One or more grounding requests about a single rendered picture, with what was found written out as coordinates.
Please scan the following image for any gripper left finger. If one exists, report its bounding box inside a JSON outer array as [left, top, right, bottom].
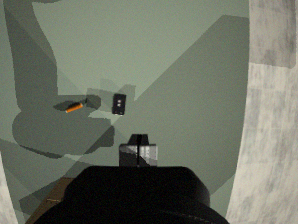
[[119, 134, 140, 167]]

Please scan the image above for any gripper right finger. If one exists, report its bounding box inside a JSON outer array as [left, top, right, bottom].
[[139, 134, 157, 167]]

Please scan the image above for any black 9v battery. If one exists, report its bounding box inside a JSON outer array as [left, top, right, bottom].
[[113, 94, 126, 115]]

